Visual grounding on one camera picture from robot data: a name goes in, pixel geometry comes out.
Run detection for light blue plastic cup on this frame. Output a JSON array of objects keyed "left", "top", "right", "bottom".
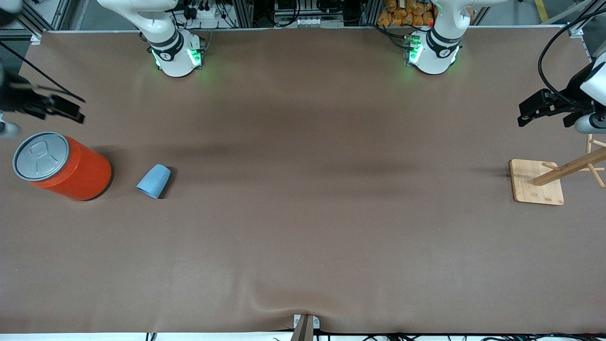
[{"left": 136, "top": 164, "right": 172, "bottom": 199}]

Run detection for wooden cup rack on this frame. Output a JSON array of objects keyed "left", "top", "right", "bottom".
[{"left": 509, "top": 134, "right": 606, "bottom": 206}]

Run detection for orange can with grey lid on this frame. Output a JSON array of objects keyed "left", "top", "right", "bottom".
[{"left": 13, "top": 132, "right": 113, "bottom": 202}]

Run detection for orange snack bags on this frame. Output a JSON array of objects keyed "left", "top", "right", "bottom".
[{"left": 377, "top": 0, "right": 436, "bottom": 27}]

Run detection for white power strip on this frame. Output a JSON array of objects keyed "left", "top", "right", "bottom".
[{"left": 182, "top": 0, "right": 229, "bottom": 20}]

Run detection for brown table cover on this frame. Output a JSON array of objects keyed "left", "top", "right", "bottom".
[{"left": 0, "top": 27, "right": 606, "bottom": 335}]

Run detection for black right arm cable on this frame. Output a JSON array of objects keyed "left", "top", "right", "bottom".
[{"left": 0, "top": 41, "right": 86, "bottom": 103}]

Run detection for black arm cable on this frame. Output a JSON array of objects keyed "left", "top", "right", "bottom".
[
  {"left": 537, "top": 9, "right": 606, "bottom": 107},
  {"left": 0, "top": 41, "right": 86, "bottom": 103}
]

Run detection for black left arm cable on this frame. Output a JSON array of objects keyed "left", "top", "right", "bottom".
[{"left": 537, "top": 9, "right": 606, "bottom": 107}]

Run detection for metal clamp bracket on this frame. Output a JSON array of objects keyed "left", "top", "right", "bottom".
[{"left": 293, "top": 314, "right": 321, "bottom": 341}]

